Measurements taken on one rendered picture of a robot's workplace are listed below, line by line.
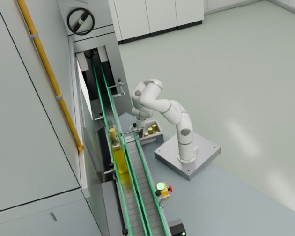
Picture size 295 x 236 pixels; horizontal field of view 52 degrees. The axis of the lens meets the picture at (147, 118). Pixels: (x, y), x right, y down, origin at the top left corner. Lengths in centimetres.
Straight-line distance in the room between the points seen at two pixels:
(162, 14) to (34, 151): 480
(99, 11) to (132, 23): 305
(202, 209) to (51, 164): 101
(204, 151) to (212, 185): 24
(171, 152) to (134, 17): 380
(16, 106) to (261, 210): 139
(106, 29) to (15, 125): 172
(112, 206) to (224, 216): 63
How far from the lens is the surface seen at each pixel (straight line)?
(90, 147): 170
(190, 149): 194
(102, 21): 258
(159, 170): 206
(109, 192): 184
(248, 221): 182
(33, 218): 134
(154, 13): 562
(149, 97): 168
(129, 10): 550
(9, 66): 92
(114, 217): 173
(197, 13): 589
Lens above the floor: 227
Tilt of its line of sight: 38 degrees down
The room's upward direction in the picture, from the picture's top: 11 degrees counter-clockwise
